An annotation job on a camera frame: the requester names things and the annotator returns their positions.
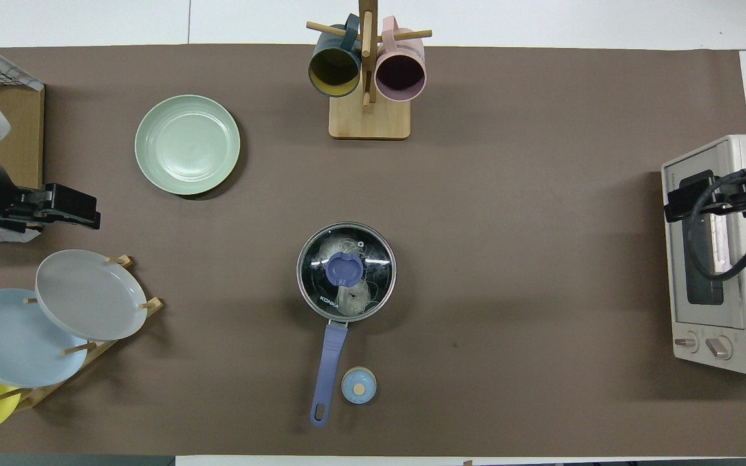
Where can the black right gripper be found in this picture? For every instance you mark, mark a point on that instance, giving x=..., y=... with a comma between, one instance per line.
x=745, y=194

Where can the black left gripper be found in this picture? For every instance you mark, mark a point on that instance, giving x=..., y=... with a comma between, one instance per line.
x=33, y=207

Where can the glass lid with blue knob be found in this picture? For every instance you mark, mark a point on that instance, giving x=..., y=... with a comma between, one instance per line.
x=379, y=272

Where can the grey plate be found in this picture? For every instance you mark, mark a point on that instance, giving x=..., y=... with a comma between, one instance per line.
x=88, y=294

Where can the pale green plate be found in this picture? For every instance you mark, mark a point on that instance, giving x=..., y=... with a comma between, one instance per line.
x=187, y=145

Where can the wooden plate rack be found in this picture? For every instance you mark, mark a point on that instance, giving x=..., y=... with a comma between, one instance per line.
x=91, y=355

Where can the light blue plate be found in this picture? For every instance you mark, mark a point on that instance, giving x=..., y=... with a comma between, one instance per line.
x=10, y=343

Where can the brown table mat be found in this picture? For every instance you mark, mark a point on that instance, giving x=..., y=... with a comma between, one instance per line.
x=509, y=259

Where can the teal mug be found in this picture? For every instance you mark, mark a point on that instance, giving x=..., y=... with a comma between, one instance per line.
x=335, y=68

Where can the wooden mug tree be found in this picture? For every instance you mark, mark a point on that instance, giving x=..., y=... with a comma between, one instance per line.
x=369, y=120

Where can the pink mug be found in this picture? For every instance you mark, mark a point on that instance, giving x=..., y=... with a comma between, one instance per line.
x=400, y=74

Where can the small blue jar with cork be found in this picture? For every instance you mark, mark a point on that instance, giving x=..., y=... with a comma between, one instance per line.
x=359, y=386

